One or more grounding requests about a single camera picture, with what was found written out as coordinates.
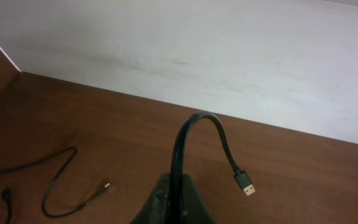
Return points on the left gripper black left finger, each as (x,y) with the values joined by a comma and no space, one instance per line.
(155,208)

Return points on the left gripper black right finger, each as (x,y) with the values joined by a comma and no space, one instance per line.
(194,207)

